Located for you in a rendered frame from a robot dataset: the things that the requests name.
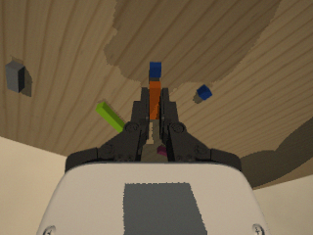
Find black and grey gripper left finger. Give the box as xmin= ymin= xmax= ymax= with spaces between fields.
xmin=65 ymin=87 xmax=150 ymax=173

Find orange rod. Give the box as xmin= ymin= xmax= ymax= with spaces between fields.
xmin=150 ymin=81 xmax=161 ymax=119

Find grey rectangular block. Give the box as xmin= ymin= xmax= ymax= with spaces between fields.
xmin=5 ymin=61 xmax=24 ymax=93

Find lime green rod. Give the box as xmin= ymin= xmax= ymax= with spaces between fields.
xmin=95 ymin=102 xmax=125 ymax=133

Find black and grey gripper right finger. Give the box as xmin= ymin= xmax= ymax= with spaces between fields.
xmin=159 ymin=88 xmax=242 ymax=172

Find small blue cube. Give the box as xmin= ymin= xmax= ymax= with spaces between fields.
xmin=150 ymin=62 xmax=161 ymax=77
xmin=197 ymin=85 xmax=212 ymax=101

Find pink rod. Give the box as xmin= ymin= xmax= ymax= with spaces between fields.
xmin=157 ymin=146 xmax=167 ymax=157

